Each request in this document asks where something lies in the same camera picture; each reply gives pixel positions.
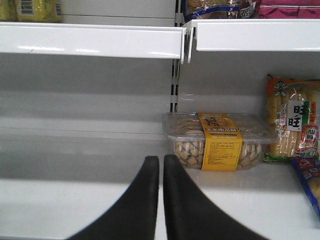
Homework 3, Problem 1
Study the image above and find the orange rice cracker bag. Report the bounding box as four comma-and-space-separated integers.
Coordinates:
264, 75, 320, 162

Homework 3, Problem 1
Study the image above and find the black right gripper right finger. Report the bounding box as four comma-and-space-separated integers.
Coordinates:
163, 154, 259, 240

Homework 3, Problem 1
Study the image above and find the blue snack bag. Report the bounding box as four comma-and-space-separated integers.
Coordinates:
290, 157, 320, 222

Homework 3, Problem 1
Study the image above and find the white upper shelf left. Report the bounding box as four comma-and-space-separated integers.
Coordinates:
0, 22, 187, 61

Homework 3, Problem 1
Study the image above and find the white shelf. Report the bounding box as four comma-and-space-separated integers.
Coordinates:
0, 22, 187, 61
181, 19, 320, 64

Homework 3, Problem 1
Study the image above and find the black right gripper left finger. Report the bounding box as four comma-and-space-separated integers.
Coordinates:
69, 156, 160, 240

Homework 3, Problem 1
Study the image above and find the clear cookie tub yellow label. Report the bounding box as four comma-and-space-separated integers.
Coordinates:
162, 112, 279, 172

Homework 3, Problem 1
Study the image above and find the white upper shelf right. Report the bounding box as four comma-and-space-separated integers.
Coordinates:
181, 19, 320, 64

